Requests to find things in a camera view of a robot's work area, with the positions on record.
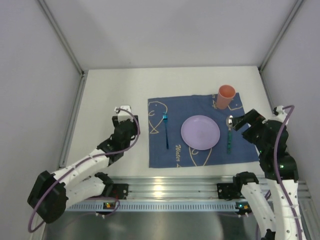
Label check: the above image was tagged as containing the blue metal fork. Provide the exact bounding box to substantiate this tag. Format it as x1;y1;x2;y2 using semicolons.
162;112;169;150

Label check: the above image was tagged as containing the aluminium frame post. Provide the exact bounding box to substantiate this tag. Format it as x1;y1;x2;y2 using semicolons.
36;0;84;76
258;0;305;73

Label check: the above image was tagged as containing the orange plastic cup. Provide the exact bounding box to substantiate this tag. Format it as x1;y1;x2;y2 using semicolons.
216;85;236;110

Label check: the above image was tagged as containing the left aluminium frame post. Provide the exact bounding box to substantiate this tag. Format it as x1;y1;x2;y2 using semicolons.
36;0;84;76

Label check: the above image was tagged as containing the blue fish-pattern cloth placemat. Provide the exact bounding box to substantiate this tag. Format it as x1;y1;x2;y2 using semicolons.
147;93;259;169

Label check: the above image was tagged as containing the aluminium mounting rail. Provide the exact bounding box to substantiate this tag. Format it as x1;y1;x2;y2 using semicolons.
57;162;312;201

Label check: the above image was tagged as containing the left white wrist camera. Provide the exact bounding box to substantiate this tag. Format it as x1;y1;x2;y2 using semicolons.
114;105;133;123

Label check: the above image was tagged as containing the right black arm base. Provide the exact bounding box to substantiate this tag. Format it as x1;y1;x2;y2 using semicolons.
216;183;244;201

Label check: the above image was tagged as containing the white slotted cable duct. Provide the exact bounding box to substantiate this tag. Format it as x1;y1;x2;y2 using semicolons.
66;200;251;212

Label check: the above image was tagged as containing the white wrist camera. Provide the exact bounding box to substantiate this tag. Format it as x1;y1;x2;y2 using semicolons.
114;105;133;123
270;105;291;125

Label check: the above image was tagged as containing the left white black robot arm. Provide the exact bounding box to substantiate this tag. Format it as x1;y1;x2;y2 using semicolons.
27;108;140;224

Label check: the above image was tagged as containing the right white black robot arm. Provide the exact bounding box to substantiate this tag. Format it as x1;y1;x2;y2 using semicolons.
226;105;306;240

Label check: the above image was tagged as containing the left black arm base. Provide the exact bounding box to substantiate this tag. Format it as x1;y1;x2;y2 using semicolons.
104;183;129;200

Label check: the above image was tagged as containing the purple plastic plate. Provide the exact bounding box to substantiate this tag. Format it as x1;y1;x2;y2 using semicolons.
180;115;221;151

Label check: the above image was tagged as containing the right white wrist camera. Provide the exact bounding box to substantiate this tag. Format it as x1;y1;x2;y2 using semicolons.
270;105;291;125

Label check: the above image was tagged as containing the right aluminium frame post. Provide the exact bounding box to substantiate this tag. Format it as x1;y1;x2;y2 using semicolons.
258;0;305;73

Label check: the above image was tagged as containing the spoon with teal handle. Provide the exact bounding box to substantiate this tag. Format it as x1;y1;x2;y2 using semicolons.
226;115;233;154

